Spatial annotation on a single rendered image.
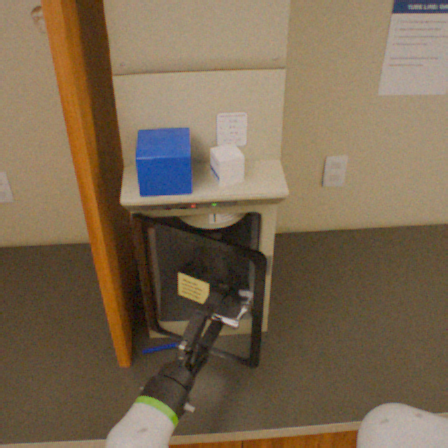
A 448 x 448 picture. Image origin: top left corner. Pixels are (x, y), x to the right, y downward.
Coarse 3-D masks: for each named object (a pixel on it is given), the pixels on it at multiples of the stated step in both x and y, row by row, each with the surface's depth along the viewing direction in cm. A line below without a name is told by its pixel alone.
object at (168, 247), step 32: (160, 224) 116; (160, 256) 123; (192, 256) 118; (224, 256) 114; (256, 256) 110; (160, 288) 130; (224, 288) 120; (256, 288) 116; (160, 320) 139; (256, 320) 122; (224, 352) 136; (256, 352) 130
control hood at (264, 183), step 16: (272, 160) 112; (128, 176) 108; (192, 176) 108; (208, 176) 108; (256, 176) 108; (272, 176) 108; (128, 192) 104; (208, 192) 104; (224, 192) 104; (240, 192) 104; (256, 192) 104; (272, 192) 104; (288, 192) 105; (128, 208) 109
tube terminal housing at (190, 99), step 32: (128, 96) 101; (160, 96) 101; (192, 96) 102; (224, 96) 102; (256, 96) 103; (128, 128) 105; (160, 128) 106; (192, 128) 107; (256, 128) 108; (128, 160) 110; (192, 160) 111; (256, 160) 113
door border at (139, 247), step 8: (136, 224) 119; (136, 232) 121; (136, 248) 124; (144, 248) 123; (248, 248) 110; (144, 256) 125; (144, 264) 127; (144, 272) 129; (144, 280) 131; (144, 288) 133; (144, 296) 135; (152, 304) 136; (152, 312) 138; (152, 320) 141; (152, 328) 143
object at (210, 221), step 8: (184, 216) 127; (192, 216) 126; (200, 216) 125; (208, 216) 125; (216, 216) 125; (224, 216) 125; (232, 216) 126; (240, 216) 128; (192, 224) 126; (200, 224) 126; (208, 224) 125; (216, 224) 125; (224, 224) 126
